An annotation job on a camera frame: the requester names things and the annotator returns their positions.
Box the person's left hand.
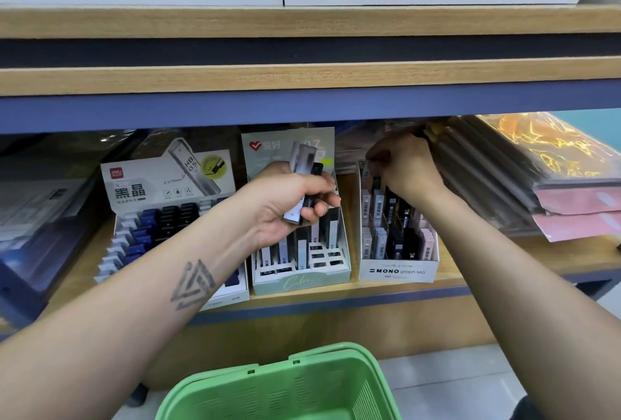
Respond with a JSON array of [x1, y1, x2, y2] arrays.
[[235, 161, 343, 252]]

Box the white display box red label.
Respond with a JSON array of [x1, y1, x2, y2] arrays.
[[99, 137, 252, 312]]

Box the stack of wrapped paper packs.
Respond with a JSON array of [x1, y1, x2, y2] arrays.
[[0, 132, 149, 317]]

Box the pale green display box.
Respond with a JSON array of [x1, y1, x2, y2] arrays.
[[239, 126, 354, 298]]

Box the person's right forearm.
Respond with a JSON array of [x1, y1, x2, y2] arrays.
[[419, 182, 621, 420]]

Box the clear plastic display box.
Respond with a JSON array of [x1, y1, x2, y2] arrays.
[[356, 156, 442, 286]]

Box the dark plastic-wrapped packs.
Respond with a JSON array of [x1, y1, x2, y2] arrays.
[[334, 111, 621, 244]]

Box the green plastic basket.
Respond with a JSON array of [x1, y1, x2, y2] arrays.
[[155, 341, 403, 420]]

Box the person's right hand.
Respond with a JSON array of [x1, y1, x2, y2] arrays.
[[364, 130, 448, 209]]

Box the person's left forearm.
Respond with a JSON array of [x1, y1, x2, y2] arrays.
[[0, 211, 265, 420]]

